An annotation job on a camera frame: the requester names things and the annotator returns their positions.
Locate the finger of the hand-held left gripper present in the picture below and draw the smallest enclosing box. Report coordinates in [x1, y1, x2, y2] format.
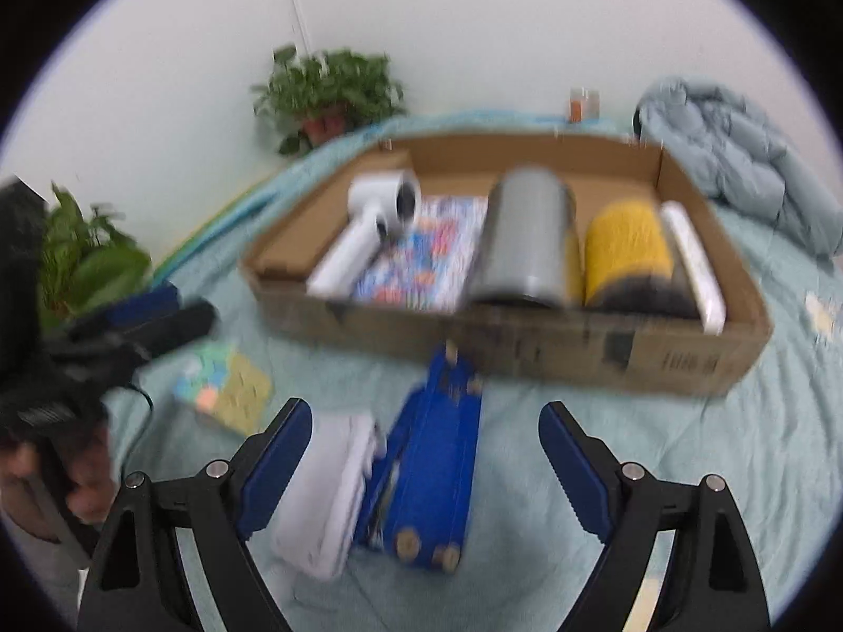
[69, 299, 220, 362]
[99, 282, 182, 331]

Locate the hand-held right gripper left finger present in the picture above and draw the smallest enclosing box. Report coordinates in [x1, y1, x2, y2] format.
[77, 398, 313, 632]

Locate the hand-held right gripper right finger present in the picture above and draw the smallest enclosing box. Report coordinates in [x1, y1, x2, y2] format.
[538, 401, 771, 632]

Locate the white rectangular box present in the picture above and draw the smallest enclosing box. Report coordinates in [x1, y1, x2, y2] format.
[270, 410, 386, 581]

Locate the pastel cube puzzle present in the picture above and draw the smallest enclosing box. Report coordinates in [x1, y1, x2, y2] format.
[172, 341, 274, 437]

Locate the cardboard box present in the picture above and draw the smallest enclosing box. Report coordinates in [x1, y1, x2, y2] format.
[240, 133, 773, 399]

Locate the blue wooden toy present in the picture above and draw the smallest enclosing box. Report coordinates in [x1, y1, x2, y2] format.
[352, 341, 485, 574]

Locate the white hair dryer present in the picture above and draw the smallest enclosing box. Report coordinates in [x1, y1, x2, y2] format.
[306, 170, 423, 300]

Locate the yellow roll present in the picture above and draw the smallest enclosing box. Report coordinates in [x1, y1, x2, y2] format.
[583, 201, 699, 317]

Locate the long white case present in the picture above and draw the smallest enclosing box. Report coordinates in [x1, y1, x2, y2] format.
[659, 201, 727, 335]

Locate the silver metal cylinder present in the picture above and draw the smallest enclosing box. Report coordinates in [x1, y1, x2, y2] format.
[466, 166, 575, 309]

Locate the person's left forearm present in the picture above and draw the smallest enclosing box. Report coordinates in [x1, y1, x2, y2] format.
[0, 520, 86, 632]

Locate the person's left hand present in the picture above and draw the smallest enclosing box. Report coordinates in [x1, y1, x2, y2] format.
[0, 421, 123, 544]

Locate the large-leaf green plant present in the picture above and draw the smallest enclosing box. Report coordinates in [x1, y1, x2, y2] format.
[40, 184, 154, 330]

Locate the light blue blanket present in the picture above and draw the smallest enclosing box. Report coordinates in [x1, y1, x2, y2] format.
[99, 108, 843, 632]

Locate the colourful magazine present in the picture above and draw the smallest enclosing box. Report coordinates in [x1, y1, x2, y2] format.
[352, 196, 488, 313]

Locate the potted green plant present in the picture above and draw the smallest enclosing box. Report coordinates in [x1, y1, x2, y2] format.
[250, 45, 408, 155]

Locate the folded light blue quilt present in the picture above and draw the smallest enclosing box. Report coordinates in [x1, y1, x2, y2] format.
[633, 75, 843, 261]

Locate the black cable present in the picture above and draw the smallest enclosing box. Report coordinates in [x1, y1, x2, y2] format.
[109, 383, 156, 475]

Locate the white wall conduit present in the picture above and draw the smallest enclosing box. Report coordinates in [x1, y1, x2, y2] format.
[280, 0, 312, 54]

